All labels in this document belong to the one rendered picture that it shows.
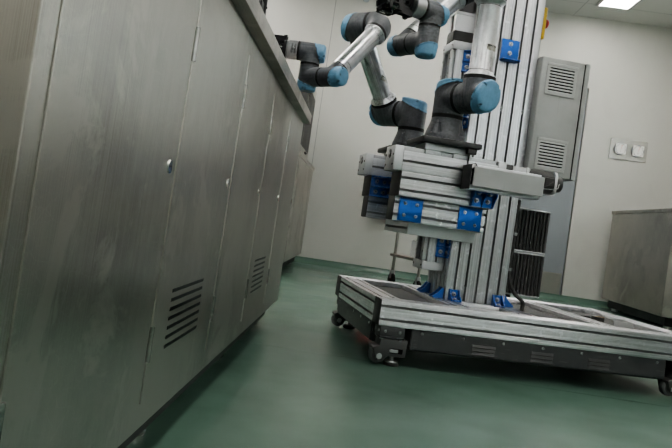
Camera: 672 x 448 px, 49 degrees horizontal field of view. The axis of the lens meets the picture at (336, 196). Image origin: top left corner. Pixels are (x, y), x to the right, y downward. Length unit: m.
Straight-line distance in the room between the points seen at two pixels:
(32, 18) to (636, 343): 2.56
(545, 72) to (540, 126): 0.21
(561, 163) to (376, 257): 4.47
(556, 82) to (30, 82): 2.57
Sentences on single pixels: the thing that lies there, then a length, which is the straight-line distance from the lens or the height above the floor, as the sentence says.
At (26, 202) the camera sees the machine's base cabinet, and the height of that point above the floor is 0.45.
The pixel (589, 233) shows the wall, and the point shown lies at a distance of 7.67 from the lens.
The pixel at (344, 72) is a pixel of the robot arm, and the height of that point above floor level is 1.03.
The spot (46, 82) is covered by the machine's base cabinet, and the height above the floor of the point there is 0.56.
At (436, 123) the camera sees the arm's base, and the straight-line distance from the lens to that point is 2.76.
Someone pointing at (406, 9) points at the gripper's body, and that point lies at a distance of 2.51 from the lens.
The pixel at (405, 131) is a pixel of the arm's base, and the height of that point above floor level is 0.89.
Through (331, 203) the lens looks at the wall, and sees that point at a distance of 7.35.
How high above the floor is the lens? 0.48
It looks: 2 degrees up
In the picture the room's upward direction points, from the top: 8 degrees clockwise
